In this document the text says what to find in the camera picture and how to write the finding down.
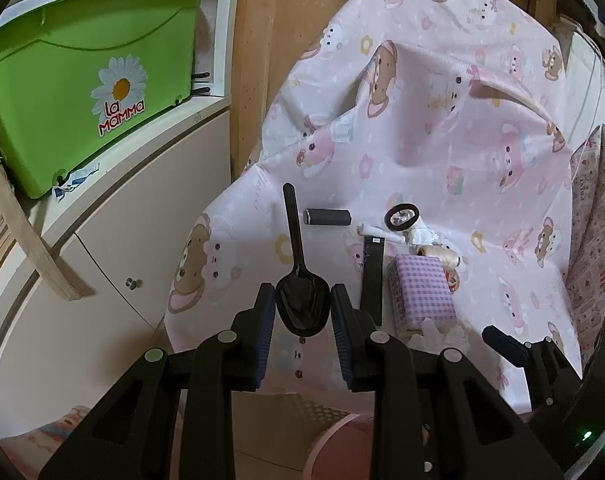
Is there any black plastic spoon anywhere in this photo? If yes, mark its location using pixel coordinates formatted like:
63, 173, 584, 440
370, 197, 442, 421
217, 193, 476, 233
275, 183, 331, 338

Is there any black packet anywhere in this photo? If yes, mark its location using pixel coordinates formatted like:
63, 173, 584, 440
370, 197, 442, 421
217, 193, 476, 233
360, 235, 385, 326

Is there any purple checkered tissue pack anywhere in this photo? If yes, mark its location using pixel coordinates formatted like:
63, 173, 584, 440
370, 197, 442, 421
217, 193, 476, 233
387, 254, 457, 334

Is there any pink trash basket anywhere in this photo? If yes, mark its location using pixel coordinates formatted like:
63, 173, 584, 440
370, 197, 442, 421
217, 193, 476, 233
261, 392, 377, 480

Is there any patterned pink pillow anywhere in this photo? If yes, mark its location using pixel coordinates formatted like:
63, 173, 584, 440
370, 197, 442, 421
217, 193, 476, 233
565, 125, 605, 362

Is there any crumpled white tissue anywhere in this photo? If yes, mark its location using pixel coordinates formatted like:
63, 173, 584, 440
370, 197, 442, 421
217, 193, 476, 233
405, 224, 440, 246

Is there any black thread spool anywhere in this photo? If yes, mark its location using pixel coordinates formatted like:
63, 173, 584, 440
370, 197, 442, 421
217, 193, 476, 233
304, 208, 351, 226

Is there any black tape roll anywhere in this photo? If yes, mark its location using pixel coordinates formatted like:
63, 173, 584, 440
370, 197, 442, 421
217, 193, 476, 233
384, 203, 420, 232

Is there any white cabinet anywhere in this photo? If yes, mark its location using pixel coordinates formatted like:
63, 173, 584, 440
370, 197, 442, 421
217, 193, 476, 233
0, 0, 236, 439

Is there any pink cartoon bed sheet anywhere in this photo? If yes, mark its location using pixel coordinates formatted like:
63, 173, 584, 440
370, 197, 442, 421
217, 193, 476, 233
162, 0, 584, 413

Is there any green plastic storage box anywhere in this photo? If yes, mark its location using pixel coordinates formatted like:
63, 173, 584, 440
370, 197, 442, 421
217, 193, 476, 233
0, 0, 200, 198

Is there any wooden door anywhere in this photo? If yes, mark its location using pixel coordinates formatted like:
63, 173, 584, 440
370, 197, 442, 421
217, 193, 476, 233
231, 0, 557, 178

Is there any beige strap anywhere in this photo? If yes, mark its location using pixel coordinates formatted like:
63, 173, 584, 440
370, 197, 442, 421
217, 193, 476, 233
0, 119, 91, 302

